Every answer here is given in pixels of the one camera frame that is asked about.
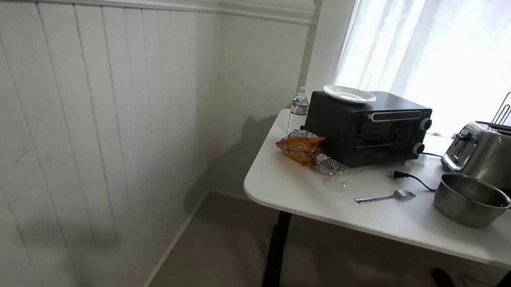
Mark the toaster lever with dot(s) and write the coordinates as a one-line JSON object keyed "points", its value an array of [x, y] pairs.
{"points": [[465, 137]]}

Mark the stainless steel toaster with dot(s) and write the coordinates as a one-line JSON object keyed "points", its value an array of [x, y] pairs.
{"points": [[505, 156]]}

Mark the white curtain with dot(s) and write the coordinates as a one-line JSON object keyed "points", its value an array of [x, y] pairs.
{"points": [[459, 57]]}

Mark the toaster oven door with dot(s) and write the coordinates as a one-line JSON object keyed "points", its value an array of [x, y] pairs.
{"points": [[387, 138]]}

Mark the stainless steel saucepan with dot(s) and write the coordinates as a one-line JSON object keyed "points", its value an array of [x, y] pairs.
{"points": [[472, 201]]}

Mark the black toaster oven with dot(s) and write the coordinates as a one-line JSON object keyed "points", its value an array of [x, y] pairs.
{"points": [[337, 124]]}

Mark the empty clear plastic bottle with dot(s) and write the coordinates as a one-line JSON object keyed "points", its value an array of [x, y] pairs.
{"points": [[335, 171]]}

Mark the upright clear water bottle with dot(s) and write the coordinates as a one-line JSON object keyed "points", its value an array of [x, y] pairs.
{"points": [[298, 112]]}

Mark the white plate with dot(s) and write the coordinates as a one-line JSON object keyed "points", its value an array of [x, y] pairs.
{"points": [[349, 94]]}

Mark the orange snack bag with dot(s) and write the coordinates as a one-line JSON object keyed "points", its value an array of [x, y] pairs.
{"points": [[300, 148]]}

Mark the toaster oven knob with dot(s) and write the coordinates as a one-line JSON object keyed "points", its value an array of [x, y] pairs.
{"points": [[425, 124], [418, 148]]}

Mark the silver spoon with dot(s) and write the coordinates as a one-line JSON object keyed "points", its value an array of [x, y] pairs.
{"points": [[386, 197]]}

